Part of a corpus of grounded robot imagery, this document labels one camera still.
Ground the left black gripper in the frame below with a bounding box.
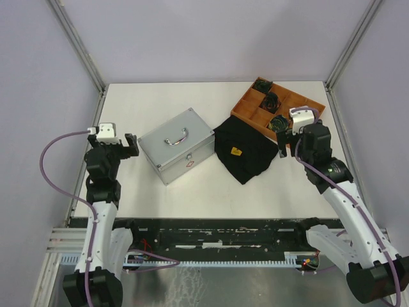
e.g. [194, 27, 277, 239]
[88, 132, 139, 179]

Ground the grey metal first aid box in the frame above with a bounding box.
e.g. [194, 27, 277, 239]
[138, 108, 215, 185]

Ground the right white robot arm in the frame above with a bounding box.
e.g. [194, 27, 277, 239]
[277, 122, 408, 306]

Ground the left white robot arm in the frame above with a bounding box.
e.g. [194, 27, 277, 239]
[63, 130, 141, 306]

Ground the green dark rolled item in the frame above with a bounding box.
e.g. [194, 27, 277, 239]
[268, 114, 289, 132]

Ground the brown wooden compartment tray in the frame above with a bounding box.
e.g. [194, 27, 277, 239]
[231, 83, 325, 141]

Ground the dark rolled item compartment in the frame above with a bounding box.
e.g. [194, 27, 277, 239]
[252, 78, 273, 95]
[260, 92, 281, 114]

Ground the black folded cloth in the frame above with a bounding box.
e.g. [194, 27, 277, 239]
[214, 115, 279, 185]

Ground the dark rolled item top compartment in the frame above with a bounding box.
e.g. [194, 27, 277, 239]
[252, 78, 273, 95]

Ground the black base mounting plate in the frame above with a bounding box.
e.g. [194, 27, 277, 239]
[68, 217, 348, 262]

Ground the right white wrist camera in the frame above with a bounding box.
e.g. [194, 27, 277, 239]
[289, 106, 320, 135]

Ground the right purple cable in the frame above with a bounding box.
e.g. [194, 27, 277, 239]
[292, 107, 403, 307]

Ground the purple cable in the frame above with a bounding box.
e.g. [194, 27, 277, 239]
[40, 129, 180, 307]
[292, 107, 403, 307]

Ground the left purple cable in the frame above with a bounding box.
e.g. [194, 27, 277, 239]
[40, 129, 180, 307]

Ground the light blue cable duct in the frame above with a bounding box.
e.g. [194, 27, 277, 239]
[59, 251, 319, 268]

